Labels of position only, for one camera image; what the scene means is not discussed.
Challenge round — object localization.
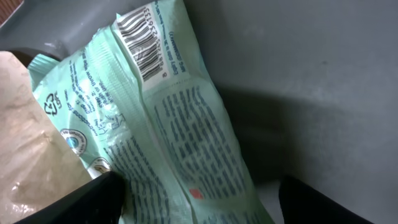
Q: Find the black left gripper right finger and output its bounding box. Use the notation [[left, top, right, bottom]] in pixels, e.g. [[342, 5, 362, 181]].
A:
[[279, 175, 372, 224]]

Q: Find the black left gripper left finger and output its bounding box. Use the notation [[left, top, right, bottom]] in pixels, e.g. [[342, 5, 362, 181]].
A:
[[16, 171, 125, 224]]

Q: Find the mint green wipes pack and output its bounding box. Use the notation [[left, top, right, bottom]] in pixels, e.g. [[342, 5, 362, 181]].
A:
[[28, 0, 272, 224]]

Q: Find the grey plastic basket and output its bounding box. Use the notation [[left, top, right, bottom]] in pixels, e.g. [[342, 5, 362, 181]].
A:
[[0, 0, 398, 224]]

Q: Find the brown snack bag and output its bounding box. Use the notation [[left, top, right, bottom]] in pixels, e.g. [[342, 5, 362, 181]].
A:
[[1, 51, 91, 223]]

